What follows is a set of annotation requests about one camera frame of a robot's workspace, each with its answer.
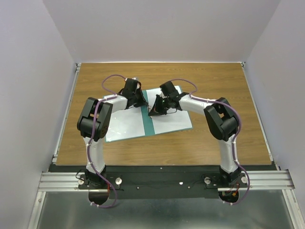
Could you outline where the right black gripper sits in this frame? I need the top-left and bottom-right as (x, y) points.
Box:
(148, 95), (170, 117)

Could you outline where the teal paper folder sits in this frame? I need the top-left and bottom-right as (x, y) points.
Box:
(103, 86), (193, 143)

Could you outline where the white paper sheet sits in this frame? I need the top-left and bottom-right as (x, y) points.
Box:
(146, 88), (193, 135)
(104, 95), (145, 142)

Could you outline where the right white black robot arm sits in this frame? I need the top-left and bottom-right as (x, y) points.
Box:
(148, 81), (241, 187)

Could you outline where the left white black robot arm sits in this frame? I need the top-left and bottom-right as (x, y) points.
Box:
(77, 78), (147, 188)

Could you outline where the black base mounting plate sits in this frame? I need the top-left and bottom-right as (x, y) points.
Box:
(48, 165), (277, 202)

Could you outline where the metal sheet front panel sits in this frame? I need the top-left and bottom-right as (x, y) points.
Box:
(28, 190), (305, 229)

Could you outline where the left table edge rail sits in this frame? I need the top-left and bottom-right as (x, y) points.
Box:
(51, 62), (81, 164)

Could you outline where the table edge rail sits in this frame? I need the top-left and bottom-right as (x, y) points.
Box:
(51, 62), (81, 164)
(240, 62), (281, 170)

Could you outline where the right table edge rail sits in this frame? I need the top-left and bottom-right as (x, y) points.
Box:
(240, 62), (281, 170)

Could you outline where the aluminium extrusion rail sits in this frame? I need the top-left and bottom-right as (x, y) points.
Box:
(38, 170), (295, 192)

